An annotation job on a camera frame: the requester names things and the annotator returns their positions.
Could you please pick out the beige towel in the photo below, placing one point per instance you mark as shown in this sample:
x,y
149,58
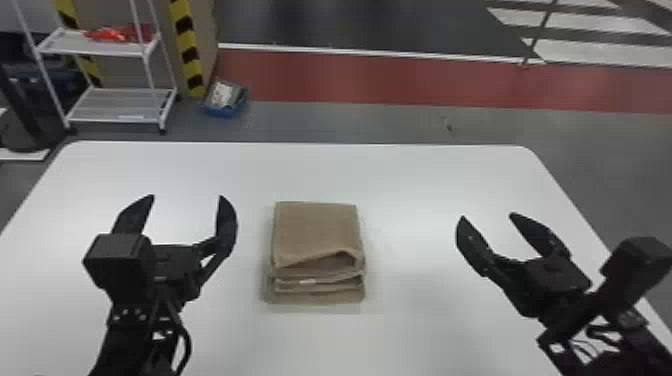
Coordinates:
x,y
315,252

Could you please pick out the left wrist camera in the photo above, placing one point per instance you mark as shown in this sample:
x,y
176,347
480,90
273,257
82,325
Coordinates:
x,y
120,265

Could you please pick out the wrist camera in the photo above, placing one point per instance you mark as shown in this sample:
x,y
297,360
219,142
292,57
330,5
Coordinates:
x,y
635,268
120,265

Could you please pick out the red snack packet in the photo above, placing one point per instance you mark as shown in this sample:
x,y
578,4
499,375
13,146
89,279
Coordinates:
x,y
107,34

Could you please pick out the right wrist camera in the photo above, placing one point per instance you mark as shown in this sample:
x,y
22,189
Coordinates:
x,y
635,268

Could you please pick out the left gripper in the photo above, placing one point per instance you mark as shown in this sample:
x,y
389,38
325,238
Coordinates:
x,y
170,273

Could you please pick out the yellow black striped post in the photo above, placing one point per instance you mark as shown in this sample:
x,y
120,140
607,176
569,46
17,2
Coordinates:
x,y
78,42
187,47

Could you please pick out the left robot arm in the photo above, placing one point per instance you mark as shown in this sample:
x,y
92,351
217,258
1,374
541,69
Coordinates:
x,y
126,341

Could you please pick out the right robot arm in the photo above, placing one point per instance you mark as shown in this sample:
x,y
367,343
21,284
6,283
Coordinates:
x,y
604,346

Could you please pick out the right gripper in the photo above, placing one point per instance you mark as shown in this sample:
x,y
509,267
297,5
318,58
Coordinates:
x,y
551,291

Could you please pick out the blue tray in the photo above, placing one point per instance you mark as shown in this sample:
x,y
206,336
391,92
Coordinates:
x,y
226,100

